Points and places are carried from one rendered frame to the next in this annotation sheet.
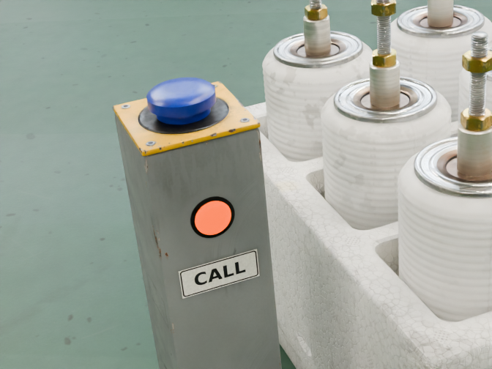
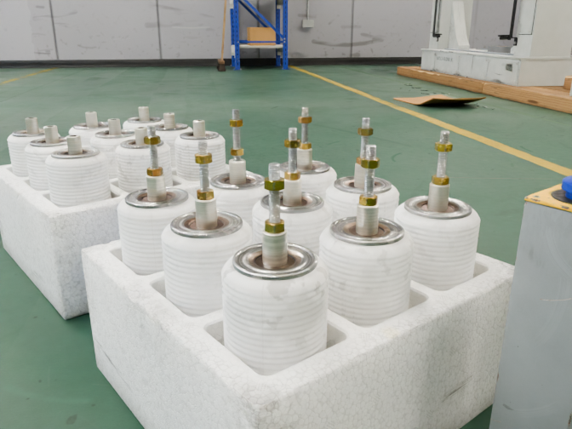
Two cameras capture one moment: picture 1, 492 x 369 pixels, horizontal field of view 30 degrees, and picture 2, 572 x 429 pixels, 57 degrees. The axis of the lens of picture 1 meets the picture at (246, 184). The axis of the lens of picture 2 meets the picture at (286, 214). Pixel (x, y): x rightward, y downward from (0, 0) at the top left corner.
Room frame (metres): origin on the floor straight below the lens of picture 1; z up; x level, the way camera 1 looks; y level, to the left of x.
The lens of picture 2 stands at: (0.87, 0.33, 0.45)
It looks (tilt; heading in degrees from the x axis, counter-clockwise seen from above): 19 degrees down; 249
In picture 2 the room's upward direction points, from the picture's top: straight up
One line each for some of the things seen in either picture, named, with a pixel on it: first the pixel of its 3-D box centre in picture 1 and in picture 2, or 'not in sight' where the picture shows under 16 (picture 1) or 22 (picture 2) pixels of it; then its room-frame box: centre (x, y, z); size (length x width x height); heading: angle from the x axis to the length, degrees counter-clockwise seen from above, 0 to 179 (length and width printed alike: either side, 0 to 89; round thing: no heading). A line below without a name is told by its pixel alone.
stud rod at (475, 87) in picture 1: (477, 92); (442, 164); (0.50, -0.14, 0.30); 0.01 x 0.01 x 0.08
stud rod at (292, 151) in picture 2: not in sight; (292, 160); (0.65, -0.22, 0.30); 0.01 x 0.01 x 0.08
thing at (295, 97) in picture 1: (323, 146); (275, 348); (0.73, -0.07, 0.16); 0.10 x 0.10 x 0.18
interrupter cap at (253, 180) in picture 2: not in sight; (237, 181); (0.69, -0.33, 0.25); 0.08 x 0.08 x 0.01
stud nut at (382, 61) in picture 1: (384, 57); (368, 199); (0.62, -0.11, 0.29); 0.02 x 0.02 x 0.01; 50
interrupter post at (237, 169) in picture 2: not in sight; (237, 172); (0.69, -0.33, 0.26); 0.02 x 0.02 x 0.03
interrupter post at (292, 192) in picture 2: not in sight; (292, 191); (0.65, -0.22, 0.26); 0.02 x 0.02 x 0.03
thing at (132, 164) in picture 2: not in sight; (146, 192); (0.78, -0.63, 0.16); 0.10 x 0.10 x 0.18
